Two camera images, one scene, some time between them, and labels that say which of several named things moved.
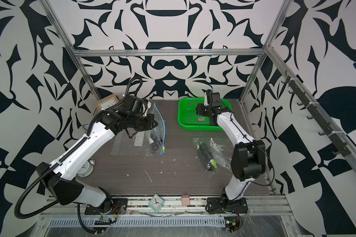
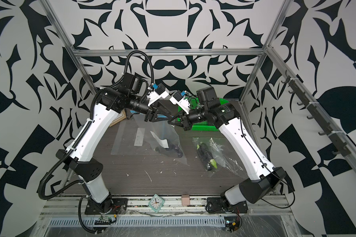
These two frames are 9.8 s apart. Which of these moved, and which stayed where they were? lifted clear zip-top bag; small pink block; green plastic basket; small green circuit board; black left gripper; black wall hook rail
Moved: black left gripper
Stayed: lifted clear zip-top bag; small green circuit board; green plastic basket; small pink block; black wall hook rail
